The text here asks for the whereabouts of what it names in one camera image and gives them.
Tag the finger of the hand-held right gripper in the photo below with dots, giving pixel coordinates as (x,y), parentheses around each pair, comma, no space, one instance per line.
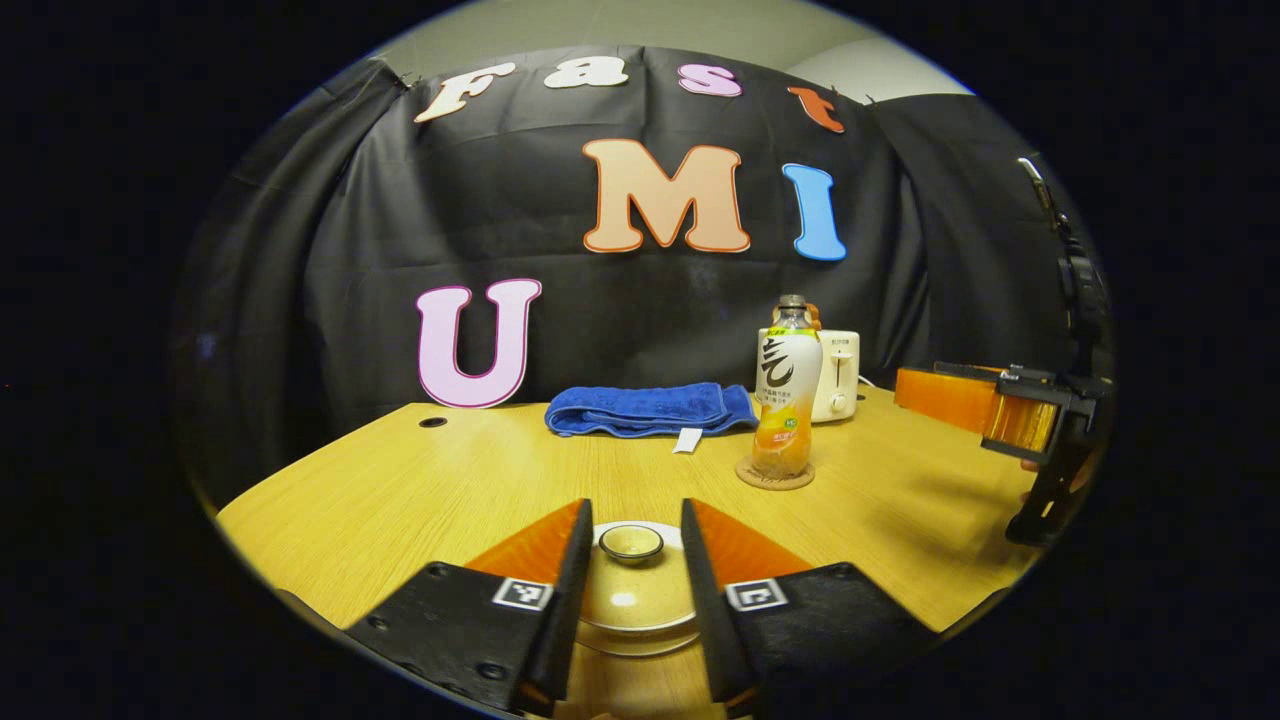
(1025,425)
(945,395)

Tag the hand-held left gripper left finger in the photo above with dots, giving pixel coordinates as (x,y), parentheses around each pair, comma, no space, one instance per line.
(560,600)

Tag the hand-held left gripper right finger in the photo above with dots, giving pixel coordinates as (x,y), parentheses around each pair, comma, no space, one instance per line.
(715,610)

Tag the cream teacup lid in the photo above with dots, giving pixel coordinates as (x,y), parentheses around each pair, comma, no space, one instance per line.
(640,590)

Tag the round wooden coaster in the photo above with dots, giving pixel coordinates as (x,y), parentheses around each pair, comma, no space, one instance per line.
(775,482)

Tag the clear water bottle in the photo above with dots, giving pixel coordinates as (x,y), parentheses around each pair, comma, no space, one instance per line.
(788,400)

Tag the cream saucer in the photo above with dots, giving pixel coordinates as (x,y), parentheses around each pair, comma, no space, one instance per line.
(640,650)

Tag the cream toaster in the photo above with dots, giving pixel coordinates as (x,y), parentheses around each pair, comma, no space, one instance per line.
(840,375)

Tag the toast slice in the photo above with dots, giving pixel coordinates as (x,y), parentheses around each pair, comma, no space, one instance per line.
(813,317)

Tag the blue towel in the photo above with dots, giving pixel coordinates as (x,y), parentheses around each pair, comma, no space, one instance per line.
(650,408)

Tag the black backdrop cloth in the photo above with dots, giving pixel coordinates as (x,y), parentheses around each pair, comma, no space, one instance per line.
(350,250)

